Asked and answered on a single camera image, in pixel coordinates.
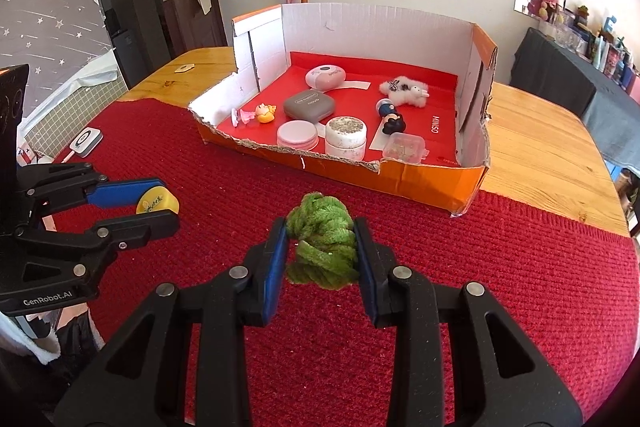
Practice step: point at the white charger pad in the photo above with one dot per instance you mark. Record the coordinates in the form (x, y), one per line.
(86, 141)

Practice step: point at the small wooden tag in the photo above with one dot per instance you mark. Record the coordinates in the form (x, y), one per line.
(184, 68)

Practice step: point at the dark blue boy figurine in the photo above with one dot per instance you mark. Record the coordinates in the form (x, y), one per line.
(391, 120)

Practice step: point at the green knitted yarn toy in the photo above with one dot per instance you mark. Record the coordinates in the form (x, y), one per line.
(326, 244)

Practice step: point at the white glitter jar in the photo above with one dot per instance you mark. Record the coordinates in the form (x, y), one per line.
(346, 137)

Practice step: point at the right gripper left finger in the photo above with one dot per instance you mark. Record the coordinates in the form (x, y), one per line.
(139, 376)

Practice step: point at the grey eye shadow case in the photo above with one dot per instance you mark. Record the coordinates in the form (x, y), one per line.
(309, 105)

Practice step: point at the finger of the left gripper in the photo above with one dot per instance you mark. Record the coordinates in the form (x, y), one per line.
(52, 188)
(120, 233)

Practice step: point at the pink rabbit plush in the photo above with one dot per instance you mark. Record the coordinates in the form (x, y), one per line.
(543, 9)

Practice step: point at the pink round compact case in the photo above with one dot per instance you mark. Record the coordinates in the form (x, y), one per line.
(325, 77)

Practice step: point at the dark cloth covered side table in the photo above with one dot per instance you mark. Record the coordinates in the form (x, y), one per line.
(611, 116)

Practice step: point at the white orange cardboard box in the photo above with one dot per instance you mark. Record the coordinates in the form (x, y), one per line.
(263, 42)

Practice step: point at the wooden table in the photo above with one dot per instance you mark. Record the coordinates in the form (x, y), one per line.
(540, 153)

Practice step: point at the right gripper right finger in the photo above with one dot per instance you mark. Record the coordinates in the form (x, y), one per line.
(500, 377)

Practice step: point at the blonde girl pink dress figurine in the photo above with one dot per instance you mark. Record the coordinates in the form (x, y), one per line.
(262, 113)

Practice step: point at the small clear plastic box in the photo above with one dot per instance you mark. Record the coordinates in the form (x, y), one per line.
(405, 147)

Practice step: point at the white fluffy star plush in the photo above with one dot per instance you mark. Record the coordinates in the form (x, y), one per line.
(405, 91)

